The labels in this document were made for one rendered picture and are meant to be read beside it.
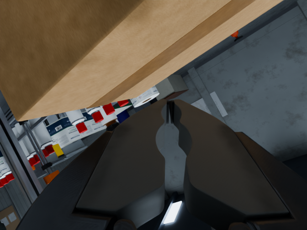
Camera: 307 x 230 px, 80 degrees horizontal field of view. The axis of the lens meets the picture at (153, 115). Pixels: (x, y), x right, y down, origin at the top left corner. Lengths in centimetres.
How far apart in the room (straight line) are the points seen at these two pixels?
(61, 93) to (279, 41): 792
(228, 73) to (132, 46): 764
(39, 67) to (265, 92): 779
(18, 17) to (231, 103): 773
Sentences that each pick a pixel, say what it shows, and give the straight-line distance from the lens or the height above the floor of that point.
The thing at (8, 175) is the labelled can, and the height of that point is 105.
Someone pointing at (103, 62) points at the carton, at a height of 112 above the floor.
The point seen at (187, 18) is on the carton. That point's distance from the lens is 18.
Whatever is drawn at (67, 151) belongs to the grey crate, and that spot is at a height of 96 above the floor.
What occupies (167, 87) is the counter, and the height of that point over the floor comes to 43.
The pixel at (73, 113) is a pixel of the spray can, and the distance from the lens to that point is 75.
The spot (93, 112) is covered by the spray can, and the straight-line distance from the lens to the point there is 69.
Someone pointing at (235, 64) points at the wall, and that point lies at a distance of 780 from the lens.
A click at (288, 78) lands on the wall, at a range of 799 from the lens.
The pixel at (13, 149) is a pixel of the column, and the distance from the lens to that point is 86.
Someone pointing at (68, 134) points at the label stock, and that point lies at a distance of 111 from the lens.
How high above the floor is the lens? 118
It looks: 2 degrees down
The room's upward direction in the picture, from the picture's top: 151 degrees clockwise
